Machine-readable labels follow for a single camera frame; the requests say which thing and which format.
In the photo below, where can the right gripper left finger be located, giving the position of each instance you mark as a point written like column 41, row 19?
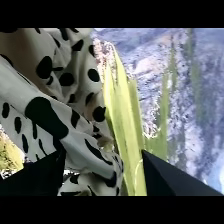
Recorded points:
column 31, row 178

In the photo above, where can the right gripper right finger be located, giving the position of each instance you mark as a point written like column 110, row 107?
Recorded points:
column 170, row 181

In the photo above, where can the cream black-spotted shirt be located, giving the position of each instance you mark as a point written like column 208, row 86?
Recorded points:
column 50, row 110

